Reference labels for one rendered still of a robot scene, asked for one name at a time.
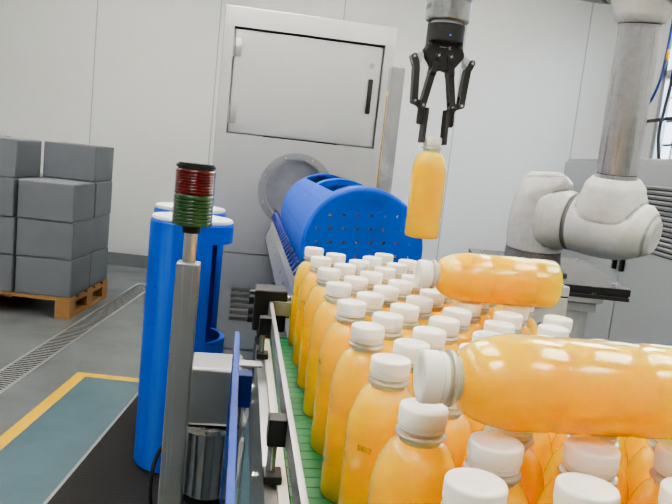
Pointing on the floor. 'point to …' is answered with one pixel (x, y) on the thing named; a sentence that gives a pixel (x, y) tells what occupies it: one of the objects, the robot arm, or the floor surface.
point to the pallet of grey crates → (54, 222)
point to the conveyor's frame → (263, 396)
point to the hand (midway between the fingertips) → (434, 127)
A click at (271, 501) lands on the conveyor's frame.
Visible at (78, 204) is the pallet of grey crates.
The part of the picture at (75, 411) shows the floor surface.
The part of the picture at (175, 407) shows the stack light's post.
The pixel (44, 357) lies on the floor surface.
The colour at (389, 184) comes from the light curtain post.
